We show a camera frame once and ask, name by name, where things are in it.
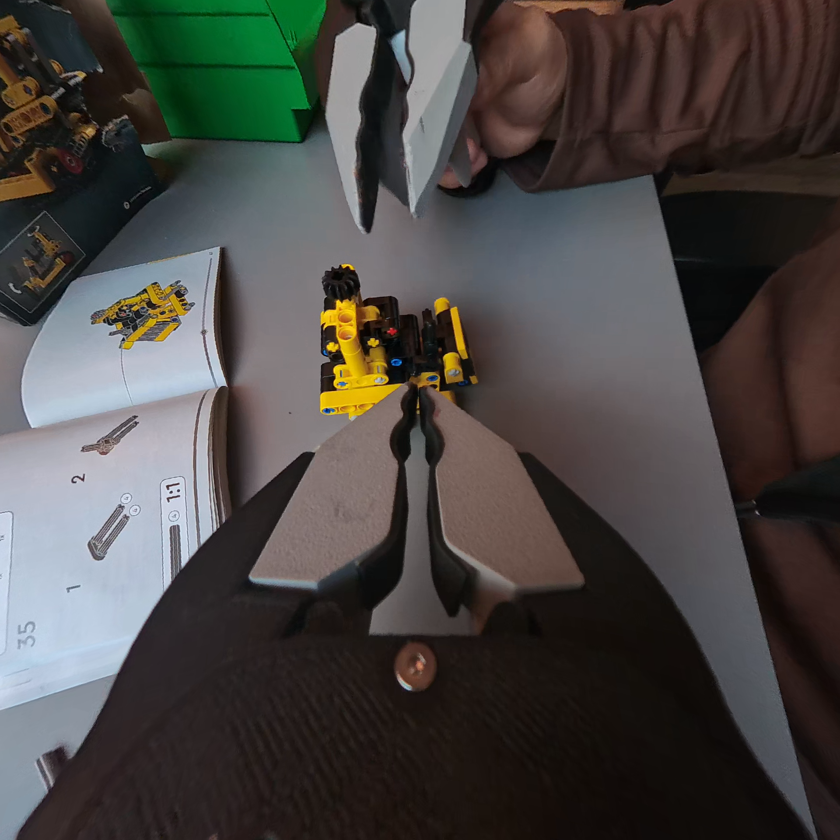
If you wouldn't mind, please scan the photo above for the person's right forearm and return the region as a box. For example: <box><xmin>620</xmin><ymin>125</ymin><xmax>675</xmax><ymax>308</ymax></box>
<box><xmin>499</xmin><ymin>0</ymin><xmax>840</xmax><ymax>194</ymax></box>

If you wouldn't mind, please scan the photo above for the green box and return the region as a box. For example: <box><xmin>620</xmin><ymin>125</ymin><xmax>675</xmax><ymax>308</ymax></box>
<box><xmin>107</xmin><ymin>0</ymin><xmax>328</xmax><ymax>144</ymax></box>

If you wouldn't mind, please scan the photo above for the dark lego set box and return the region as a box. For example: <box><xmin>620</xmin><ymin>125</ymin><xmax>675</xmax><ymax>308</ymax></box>
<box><xmin>0</xmin><ymin>0</ymin><xmax>173</xmax><ymax>326</ymax></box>

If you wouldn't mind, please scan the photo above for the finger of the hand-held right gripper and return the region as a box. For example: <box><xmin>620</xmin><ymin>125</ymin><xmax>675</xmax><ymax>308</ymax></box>
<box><xmin>387</xmin><ymin>12</ymin><xmax>480</xmax><ymax>219</ymax></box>
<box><xmin>325</xmin><ymin>23</ymin><xmax>403</xmax><ymax>235</ymax></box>

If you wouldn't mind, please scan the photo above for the person's leg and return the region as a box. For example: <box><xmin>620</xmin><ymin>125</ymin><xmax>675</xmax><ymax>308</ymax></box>
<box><xmin>699</xmin><ymin>230</ymin><xmax>840</xmax><ymax>840</ymax></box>

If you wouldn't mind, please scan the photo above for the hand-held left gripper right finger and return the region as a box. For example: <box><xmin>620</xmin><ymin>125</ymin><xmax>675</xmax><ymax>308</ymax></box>
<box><xmin>419</xmin><ymin>386</ymin><xmax>585</xmax><ymax>632</ymax></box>

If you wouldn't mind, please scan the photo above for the white lego instruction booklet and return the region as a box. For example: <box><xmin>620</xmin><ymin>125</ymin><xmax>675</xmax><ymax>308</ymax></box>
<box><xmin>0</xmin><ymin>247</ymin><xmax>232</xmax><ymax>711</ymax></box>

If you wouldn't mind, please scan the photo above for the yellow and black lego model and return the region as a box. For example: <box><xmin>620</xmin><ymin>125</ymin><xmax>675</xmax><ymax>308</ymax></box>
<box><xmin>319</xmin><ymin>264</ymin><xmax>479</xmax><ymax>416</ymax></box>

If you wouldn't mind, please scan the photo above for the black chair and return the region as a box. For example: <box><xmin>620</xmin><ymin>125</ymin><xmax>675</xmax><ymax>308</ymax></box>
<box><xmin>659</xmin><ymin>174</ymin><xmax>840</xmax><ymax>355</ymax></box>

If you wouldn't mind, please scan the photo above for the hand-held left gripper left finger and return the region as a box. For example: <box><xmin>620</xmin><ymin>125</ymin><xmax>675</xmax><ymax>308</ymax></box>
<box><xmin>248</xmin><ymin>386</ymin><xmax>419</xmax><ymax>616</ymax></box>

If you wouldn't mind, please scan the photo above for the person's right hand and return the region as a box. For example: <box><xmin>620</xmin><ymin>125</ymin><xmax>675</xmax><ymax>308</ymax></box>
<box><xmin>438</xmin><ymin>3</ymin><xmax>571</xmax><ymax>190</ymax></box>

